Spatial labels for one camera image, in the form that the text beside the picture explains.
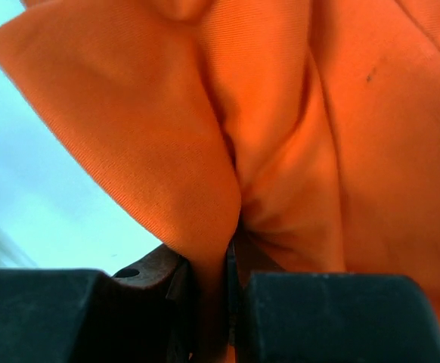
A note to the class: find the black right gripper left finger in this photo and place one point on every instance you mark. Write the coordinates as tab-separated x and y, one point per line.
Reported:
140	314

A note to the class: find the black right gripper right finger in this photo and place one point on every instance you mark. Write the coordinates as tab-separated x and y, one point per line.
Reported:
277	316

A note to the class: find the orange t shirt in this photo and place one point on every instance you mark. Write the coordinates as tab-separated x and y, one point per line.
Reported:
314	125

